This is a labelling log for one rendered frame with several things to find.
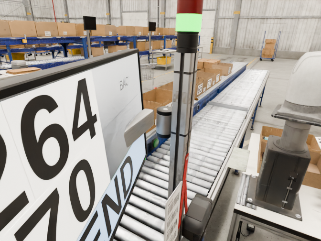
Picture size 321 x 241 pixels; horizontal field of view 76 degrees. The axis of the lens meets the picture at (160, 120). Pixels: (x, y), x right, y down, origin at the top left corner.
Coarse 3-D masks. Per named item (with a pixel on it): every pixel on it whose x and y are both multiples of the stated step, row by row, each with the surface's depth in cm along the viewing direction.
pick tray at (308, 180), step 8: (264, 144) 155; (264, 152) 157; (312, 152) 143; (312, 160) 144; (320, 160) 140; (312, 168) 140; (320, 168) 137; (304, 176) 124; (312, 176) 122; (320, 176) 120; (304, 184) 125; (312, 184) 123; (320, 184) 121
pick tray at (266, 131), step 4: (264, 128) 181; (268, 128) 179; (272, 128) 178; (276, 128) 177; (264, 132) 182; (268, 132) 181; (272, 132) 179; (276, 132) 178; (280, 132) 177; (260, 136) 173; (264, 136) 182; (280, 136) 178; (308, 136) 168; (312, 136) 167; (260, 140) 164; (264, 140) 157; (308, 140) 169; (312, 140) 166; (316, 140) 158; (308, 144) 170; (312, 144) 164; (316, 144) 155; (308, 148) 164; (312, 148) 162; (316, 148) 154; (316, 152) 145; (320, 152) 144
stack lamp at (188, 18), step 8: (184, 0) 38; (192, 0) 37; (200, 0) 38; (184, 8) 38; (192, 8) 38; (200, 8) 38; (176, 16) 40; (184, 16) 38; (192, 16) 38; (200, 16) 39; (176, 24) 41; (184, 24) 39; (192, 24) 39; (200, 24) 40
